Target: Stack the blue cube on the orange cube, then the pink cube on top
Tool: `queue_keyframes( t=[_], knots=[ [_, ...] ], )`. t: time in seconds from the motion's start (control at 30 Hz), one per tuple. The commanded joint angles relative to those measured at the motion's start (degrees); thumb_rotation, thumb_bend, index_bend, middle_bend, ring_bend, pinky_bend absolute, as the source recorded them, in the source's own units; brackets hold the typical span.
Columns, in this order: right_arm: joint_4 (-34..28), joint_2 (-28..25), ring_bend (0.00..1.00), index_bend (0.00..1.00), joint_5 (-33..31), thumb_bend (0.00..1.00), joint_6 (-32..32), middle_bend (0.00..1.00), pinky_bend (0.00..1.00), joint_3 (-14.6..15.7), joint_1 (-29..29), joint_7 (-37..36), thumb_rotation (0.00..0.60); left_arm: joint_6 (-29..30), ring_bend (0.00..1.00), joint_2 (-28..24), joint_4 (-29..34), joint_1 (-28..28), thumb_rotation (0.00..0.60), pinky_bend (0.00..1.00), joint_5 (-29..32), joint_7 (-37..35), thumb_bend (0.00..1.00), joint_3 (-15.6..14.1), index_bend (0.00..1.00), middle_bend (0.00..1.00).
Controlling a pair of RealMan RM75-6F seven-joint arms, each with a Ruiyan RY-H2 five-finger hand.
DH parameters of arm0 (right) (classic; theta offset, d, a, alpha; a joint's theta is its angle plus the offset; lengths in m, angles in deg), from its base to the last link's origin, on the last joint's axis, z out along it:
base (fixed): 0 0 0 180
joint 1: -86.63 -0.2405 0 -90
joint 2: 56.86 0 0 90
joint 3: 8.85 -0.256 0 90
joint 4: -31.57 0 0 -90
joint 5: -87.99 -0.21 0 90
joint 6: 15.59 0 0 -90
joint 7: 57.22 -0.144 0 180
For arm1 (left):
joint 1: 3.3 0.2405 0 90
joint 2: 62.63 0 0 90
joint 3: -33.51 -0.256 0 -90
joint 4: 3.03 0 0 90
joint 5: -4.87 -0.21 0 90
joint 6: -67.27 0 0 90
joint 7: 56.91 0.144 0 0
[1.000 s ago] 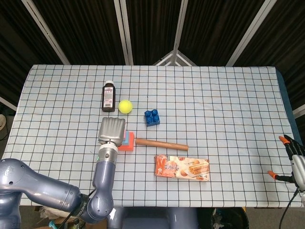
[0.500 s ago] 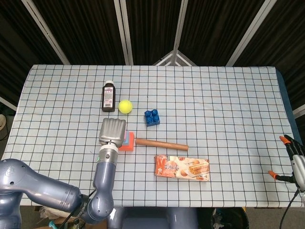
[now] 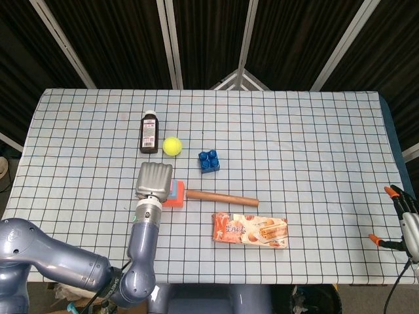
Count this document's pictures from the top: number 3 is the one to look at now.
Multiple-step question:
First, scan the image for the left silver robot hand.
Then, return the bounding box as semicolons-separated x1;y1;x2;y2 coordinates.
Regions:
134;162;174;203

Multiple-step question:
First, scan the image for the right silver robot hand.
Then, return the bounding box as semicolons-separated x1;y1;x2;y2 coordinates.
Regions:
369;184;419;262

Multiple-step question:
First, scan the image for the large orange foam cube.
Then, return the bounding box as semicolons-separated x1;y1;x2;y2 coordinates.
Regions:
162;180;185;209

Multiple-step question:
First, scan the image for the brown medicine bottle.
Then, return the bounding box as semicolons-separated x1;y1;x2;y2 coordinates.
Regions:
139;111;159;154

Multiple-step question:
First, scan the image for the yellow tennis ball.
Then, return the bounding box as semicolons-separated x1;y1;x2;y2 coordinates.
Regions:
162;136;183;157

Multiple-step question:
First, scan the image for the dark blue studded brick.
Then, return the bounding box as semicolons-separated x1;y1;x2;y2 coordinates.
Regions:
198;148;221;174

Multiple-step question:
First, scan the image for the wooden rolling pin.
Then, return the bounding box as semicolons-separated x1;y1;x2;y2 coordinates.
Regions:
186;190;260;207

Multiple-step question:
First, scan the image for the orange egg roll box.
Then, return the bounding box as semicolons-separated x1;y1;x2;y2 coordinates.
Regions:
211;212;289;250

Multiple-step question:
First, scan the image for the black bin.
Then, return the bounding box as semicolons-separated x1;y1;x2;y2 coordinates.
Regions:
289;285;341;314

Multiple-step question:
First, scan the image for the blue-grey robot torso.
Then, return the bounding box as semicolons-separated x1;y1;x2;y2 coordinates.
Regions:
145;283;274;314

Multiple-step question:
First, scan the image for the checked light blue tablecloth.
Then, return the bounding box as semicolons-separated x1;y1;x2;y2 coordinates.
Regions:
0;87;410;285

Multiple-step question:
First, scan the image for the black right hand cable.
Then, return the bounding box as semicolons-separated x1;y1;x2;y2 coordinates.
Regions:
385;258;412;314

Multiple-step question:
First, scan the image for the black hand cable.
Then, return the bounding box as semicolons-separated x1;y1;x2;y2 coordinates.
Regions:
84;259;132;314
385;258;412;314

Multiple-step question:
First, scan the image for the white screen frame rail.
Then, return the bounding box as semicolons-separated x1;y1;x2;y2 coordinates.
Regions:
0;132;24;153
402;143;419;163

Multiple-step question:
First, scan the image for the white screen base bracket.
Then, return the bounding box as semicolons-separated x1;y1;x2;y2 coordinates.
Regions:
209;68;271;92

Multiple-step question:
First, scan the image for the black left hand cable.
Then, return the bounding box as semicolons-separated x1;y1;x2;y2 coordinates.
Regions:
84;259;132;314

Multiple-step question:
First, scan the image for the white double screen frame post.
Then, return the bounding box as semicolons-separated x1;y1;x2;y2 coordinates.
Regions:
156;0;184;89

